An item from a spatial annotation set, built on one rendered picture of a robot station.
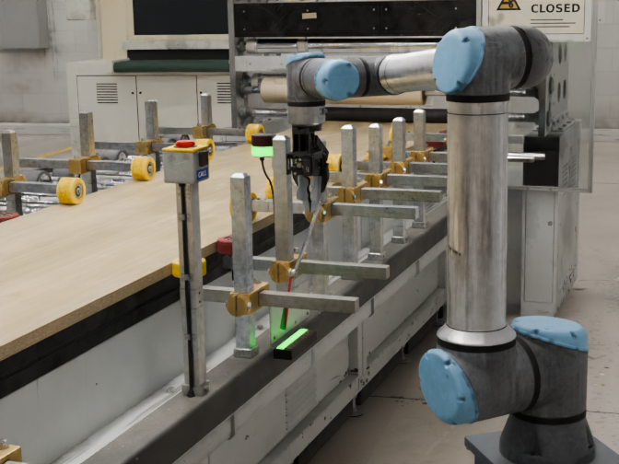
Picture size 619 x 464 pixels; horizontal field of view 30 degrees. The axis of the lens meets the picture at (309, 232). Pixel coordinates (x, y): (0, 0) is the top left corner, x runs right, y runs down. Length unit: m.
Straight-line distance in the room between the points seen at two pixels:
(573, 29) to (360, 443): 2.10
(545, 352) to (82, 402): 0.95
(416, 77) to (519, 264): 3.06
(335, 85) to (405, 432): 1.83
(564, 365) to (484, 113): 0.53
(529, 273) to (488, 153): 3.27
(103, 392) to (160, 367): 0.26
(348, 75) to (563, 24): 2.65
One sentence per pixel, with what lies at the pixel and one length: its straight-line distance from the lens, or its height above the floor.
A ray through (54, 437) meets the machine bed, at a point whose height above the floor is 0.66.
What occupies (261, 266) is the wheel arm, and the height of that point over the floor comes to 0.84.
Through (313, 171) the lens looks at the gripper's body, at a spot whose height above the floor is 1.11.
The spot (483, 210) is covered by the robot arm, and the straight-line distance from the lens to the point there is 2.12.
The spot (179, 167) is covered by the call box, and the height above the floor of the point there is 1.18.
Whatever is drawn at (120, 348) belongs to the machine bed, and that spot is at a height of 0.77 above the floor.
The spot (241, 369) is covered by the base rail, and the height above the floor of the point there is 0.70.
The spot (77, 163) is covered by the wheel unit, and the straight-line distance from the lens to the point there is 4.02.
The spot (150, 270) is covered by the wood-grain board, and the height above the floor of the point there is 0.90.
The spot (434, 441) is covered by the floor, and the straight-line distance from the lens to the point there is 4.04.
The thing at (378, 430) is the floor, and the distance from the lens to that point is 4.13.
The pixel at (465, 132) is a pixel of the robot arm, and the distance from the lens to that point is 2.10.
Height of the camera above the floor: 1.53
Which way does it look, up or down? 12 degrees down
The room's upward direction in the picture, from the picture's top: 1 degrees counter-clockwise
